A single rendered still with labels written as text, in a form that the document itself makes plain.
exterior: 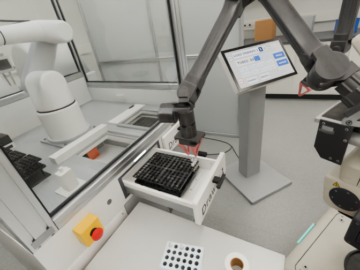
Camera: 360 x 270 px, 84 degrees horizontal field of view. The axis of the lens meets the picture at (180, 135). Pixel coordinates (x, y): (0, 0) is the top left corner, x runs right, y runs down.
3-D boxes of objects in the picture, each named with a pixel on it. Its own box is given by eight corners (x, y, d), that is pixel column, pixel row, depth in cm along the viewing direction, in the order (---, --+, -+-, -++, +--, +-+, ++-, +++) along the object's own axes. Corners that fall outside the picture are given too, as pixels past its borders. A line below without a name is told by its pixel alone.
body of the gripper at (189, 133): (198, 145, 71) (196, 128, 67) (174, 141, 76) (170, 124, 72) (205, 135, 76) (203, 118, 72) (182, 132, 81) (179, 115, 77)
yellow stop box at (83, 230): (106, 230, 70) (99, 216, 66) (90, 249, 65) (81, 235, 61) (96, 225, 72) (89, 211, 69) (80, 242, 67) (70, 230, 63)
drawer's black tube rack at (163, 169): (200, 172, 89) (198, 160, 86) (181, 202, 76) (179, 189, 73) (158, 162, 99) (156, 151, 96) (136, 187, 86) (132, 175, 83)
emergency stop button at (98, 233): (106, 233, 67) (102, 226, 65) (97, 244, 64) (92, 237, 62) (99, 230, 68) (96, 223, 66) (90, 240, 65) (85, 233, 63)
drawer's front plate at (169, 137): (190, 128, 127) (189, 113, 122) (167, 155, 106) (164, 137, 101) (188, 128, 128) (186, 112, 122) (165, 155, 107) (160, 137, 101)
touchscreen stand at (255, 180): (291, 184, 182) (313, 69, 130) (252, 204, 168) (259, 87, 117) (252, 156, 222) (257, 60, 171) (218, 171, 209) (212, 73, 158)
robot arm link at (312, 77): (366, 72, 51) (355, 80, 56) (335, 46, 54) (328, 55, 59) (332, 96, 53) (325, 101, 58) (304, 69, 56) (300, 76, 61)
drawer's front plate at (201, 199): (225, 171, 89) (225, 151, 84) (200, 226, 68) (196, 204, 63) (222, 171, 90) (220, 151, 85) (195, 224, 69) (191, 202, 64)
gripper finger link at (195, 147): (197, 162, 76) (194, 142, 71) (181, 158, 79) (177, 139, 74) (204, 151, 81) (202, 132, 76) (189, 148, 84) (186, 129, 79)
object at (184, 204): (220, 170, 88) (219, 159, 85) (196, 218, 70) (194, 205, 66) (147, 154, 107) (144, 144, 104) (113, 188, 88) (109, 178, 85)
